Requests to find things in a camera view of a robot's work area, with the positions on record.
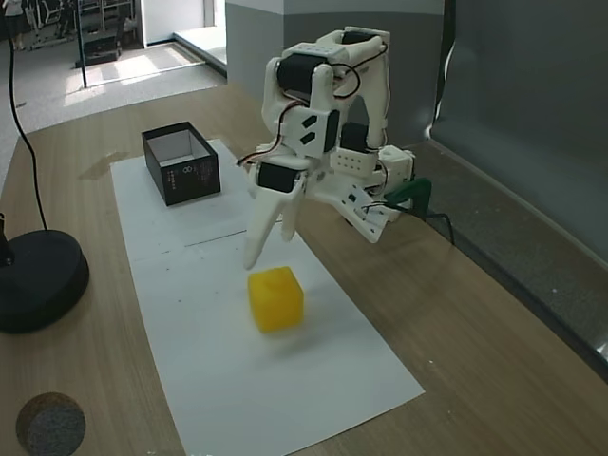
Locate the yellow cube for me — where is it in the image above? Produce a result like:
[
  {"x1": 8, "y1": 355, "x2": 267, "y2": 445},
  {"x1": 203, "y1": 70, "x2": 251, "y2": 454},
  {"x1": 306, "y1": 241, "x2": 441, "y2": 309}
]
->
[{"x1": 247, "y1": 265, "x2": 306, "y2": 335}]

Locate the dark open cardboard box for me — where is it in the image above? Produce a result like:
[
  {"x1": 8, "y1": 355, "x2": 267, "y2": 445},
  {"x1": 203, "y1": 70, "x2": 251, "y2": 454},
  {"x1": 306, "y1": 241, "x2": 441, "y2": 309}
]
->
[{"x1": 141, "y1": 121, "x2": 223, "y2": 207}]

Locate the white paper sheet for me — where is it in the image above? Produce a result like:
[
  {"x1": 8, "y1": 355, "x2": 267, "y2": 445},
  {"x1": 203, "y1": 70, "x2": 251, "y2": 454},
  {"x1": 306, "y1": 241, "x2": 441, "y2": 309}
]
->
[
  {"x1": 110, "y1": 137, "x2": 286, "y2": 261},
  {"x1": 127, "y1": 220, "x2": 426, "y2": 456}
]

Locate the green table clamp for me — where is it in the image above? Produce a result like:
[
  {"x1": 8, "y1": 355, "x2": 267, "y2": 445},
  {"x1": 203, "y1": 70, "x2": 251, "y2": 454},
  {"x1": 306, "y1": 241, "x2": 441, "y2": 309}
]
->
[{"x1": 383, "y1": 177, "x2": 434, "y2": 222}]

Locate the black case on floor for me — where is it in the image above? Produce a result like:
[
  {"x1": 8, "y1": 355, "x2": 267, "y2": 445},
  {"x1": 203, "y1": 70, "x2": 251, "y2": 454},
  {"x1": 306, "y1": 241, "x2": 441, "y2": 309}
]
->
[{"x1": 82, "y1": 33, "x2": 121, "y2": 67}]

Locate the black round stand base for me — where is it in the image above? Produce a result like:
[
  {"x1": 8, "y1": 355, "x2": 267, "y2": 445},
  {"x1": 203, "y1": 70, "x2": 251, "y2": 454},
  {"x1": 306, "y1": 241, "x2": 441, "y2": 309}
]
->
[{"x1": 0, "y1": 212, "x2": 91, "y2": 334}]

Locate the black thin pole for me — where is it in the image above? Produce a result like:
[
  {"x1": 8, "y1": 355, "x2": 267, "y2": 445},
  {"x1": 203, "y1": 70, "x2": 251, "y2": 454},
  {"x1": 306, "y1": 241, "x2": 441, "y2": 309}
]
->
[{"x1": 74, "y1": 0, "x2": 90, "y2": 89}]

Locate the person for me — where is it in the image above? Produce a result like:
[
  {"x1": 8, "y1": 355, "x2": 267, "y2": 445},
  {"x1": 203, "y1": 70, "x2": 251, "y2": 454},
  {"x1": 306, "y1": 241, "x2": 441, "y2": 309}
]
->
[{"x1": 2, "y1": 0, "x2": 28, "y2": 51}]

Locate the white gripper camera mount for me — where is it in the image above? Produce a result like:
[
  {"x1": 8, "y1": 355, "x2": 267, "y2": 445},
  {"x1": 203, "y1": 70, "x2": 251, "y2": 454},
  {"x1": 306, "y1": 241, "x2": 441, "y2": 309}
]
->
[{"x1": 303, "y1": 168, "x2": 403, "y2": 245}]

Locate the black camera cable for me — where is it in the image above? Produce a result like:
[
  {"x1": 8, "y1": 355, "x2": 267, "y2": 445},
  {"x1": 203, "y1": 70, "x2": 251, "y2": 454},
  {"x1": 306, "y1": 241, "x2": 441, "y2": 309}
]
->
[{"x1": 403, "y1": 206, "x2": 458, "y2": 246}]

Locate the black stand cable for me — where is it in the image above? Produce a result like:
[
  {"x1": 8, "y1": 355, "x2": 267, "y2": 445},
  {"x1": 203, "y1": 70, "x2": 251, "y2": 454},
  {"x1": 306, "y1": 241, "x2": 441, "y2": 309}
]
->
[{"x1": 4, "y1": 0, "x2": 49, "y2": 233}]

